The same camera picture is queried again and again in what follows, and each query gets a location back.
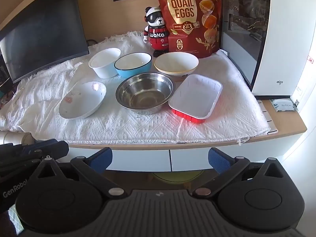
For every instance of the white floral plate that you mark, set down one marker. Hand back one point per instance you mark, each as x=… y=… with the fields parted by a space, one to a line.
x=81 y=101

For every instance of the cream bowl with yellow rim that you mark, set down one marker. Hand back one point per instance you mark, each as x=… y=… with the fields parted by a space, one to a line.
x=175 y=63

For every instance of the small green white packet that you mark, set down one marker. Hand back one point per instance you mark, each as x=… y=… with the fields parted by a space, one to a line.
x=284 y=105

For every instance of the red snack bag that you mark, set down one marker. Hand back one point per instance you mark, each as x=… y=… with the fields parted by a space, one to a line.
x=187 y=29

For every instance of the white desk drawer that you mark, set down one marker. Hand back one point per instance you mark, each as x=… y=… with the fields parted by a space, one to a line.
x=140 y=160
x=190 y=159

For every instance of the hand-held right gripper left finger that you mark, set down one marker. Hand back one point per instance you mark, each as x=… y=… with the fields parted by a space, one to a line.
x=102 y=160

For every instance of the stainless steel bowl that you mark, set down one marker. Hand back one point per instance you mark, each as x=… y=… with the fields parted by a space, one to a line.
x=144 y=91

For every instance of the white paper bowl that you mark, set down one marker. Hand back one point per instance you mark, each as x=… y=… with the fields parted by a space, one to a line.
x=103 y=59

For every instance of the red foil tray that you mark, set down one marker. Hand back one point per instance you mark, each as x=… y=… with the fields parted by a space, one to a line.
x=195 y=96

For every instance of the blue enamel bowl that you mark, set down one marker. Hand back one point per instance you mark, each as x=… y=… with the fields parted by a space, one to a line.
x=133 y=72

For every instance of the white textured cloth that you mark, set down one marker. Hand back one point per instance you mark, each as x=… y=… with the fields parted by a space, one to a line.
x=135 y=128

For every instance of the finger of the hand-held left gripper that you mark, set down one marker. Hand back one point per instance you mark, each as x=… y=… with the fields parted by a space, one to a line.
x=49 y=148

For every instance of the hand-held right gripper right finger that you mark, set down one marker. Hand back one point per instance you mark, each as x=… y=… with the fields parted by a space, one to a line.
x=218 y=161

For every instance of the panda figurine in red suit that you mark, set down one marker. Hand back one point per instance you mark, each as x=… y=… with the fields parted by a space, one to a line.
x=158 y=39

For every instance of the yellow-green round object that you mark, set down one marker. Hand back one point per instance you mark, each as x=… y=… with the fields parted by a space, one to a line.
x=177 y=177

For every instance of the black computer monitor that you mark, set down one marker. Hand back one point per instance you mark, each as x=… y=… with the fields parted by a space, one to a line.
x=44 y=29

